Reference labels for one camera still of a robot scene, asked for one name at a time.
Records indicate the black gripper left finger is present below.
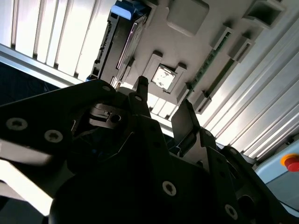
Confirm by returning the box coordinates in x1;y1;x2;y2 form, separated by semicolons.
0;76;183;217

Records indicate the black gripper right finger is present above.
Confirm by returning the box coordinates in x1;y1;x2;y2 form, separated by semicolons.
170;98;291;224

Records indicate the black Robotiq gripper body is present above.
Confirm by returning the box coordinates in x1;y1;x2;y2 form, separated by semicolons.
48;102;248;224

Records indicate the hard disk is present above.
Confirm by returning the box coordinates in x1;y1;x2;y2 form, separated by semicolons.
85;0;155;84

